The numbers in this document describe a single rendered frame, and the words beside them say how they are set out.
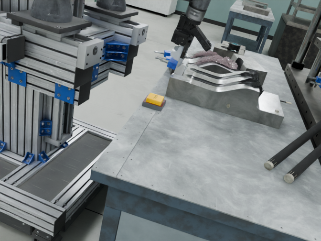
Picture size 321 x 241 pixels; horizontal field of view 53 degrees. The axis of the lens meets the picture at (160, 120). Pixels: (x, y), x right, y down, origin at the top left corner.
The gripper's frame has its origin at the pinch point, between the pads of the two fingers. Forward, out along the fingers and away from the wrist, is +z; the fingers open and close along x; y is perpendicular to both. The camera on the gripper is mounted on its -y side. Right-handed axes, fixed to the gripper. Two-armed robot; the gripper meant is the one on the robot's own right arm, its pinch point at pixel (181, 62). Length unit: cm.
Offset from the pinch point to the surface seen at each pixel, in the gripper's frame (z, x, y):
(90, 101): 121, -106, 69
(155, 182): 3, 68, -9
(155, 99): 7.5, 23.4, 2.7
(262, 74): 4, -35, -40
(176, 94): 10.3, 9.1, -3.8
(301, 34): 72, -430, -142
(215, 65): 6.4, -27.0, -15.3
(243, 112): 5.4, 8.8, -32.8
